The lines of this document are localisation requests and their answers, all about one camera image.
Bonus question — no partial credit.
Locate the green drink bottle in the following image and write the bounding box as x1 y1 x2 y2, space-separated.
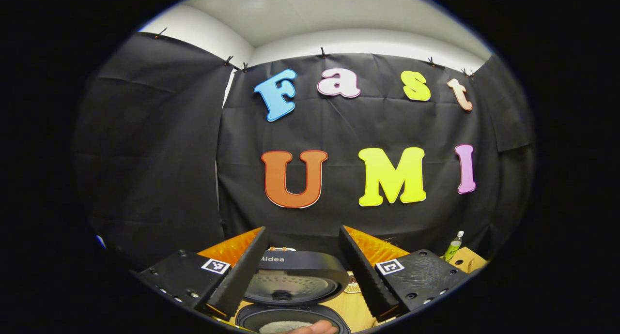
443 230 465 262

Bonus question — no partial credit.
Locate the white rice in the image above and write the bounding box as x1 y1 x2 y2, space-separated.
259 320 315 334

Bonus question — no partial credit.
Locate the black backdrop cloth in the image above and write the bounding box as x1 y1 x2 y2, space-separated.
73 31 536 272

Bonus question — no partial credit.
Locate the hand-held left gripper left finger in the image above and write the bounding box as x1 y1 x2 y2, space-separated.
136 227 268 318

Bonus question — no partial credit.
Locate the dark grey rice cooker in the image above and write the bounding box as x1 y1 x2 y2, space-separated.
235 249 352 334

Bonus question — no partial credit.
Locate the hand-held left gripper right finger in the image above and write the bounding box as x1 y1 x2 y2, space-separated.
338 225 478 322

